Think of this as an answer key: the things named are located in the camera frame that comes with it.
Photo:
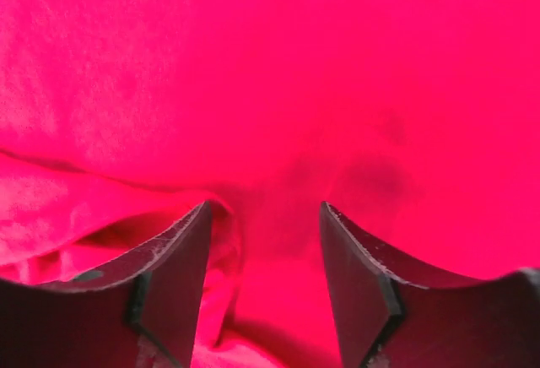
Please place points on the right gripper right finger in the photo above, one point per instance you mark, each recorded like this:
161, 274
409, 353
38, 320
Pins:
392, 310

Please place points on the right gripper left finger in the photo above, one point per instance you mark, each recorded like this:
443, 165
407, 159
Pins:
139, 310

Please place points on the red t-shirt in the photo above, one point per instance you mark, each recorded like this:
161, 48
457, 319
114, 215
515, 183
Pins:
419, 119

